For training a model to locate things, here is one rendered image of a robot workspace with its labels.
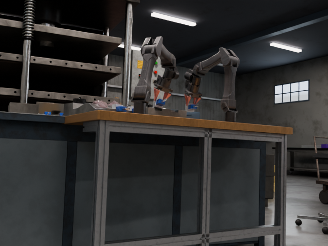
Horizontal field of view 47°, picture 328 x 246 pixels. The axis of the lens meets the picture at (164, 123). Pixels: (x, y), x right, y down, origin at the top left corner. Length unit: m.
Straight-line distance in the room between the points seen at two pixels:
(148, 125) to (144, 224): 0.72
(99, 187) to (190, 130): 0.53
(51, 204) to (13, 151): 0.33
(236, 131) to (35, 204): 1.10
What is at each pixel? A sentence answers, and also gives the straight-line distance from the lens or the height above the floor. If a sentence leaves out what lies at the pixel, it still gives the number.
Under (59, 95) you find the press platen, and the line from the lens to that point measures 2.92.
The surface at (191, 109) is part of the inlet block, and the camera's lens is 2.48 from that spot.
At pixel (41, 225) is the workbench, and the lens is 2.09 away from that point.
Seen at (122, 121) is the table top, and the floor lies 0.76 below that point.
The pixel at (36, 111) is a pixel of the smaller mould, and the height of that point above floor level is 0.83.
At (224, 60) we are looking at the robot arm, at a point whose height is 1.18.
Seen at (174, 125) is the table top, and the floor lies 0.76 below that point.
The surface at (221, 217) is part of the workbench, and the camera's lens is 2.48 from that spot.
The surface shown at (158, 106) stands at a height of 0.90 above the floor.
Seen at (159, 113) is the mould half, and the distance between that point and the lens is 2.26.
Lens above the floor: 0.64
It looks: 4 degrees up
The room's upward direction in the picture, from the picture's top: 2 degrees clockwise
